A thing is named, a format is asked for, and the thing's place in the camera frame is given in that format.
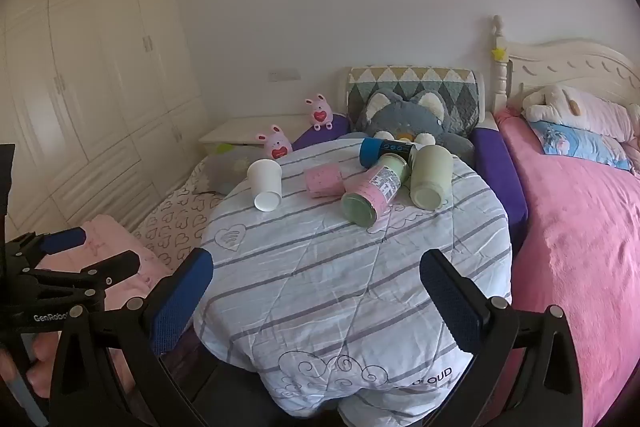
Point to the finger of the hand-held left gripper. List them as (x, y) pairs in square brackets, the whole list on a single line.
[(115, 268), (62, 241)]

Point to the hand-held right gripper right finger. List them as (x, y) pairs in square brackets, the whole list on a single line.
[(450, 302)]

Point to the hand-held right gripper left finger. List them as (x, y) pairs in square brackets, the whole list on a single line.
[(184, 299)]

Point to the plain green cup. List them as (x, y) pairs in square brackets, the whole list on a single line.
[(430, 174)]

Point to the green cup with pink label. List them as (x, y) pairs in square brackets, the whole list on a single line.
[(367, 202)]

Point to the white paper cup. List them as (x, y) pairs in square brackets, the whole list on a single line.
[(265, 184)]

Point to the blue and black cup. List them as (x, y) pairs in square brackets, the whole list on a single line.
[(372, 152)]

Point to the pink dotted cup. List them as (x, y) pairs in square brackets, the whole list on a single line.
[(324, 181)]

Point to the person's left hand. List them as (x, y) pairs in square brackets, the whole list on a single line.
[(42, 352)]

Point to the folded pink blanket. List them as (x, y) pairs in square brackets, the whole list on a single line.
[(120, 237)]

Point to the heart printed bed sheet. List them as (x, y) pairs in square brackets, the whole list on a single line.
[(175, 217)]

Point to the striped white quilt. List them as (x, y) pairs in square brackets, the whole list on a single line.
[(325, 287)]

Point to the grey pillow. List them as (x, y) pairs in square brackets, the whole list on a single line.
[(225, 172)]

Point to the purple bed bumper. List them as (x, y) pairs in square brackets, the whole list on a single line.
[(500, 177), (320, 134)]

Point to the pink fleece bedspread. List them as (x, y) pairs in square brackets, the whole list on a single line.
[(575, 247)]

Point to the pink bunny toy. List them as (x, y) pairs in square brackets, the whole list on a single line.
[(275, 146), (320, 112)]

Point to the white nightstand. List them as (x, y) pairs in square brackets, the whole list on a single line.
[(240, 129)]

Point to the cream wardrobe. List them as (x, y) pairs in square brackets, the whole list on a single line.
[(100, 57)]

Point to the grey cat plush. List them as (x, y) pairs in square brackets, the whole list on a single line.
[(400, 117)]

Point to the blue printed pillow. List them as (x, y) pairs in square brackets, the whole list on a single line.
[(575, 142)]

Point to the diamond patterned headboard cover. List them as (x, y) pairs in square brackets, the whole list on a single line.
[(450, 89)]

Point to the white and pink plush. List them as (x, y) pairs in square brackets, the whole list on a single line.
[(590, 107)]

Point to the yellow star sticker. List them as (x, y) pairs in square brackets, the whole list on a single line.
[(498, 53)]

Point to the white carved bed headboard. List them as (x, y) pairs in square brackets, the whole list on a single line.
[(565, 62)]

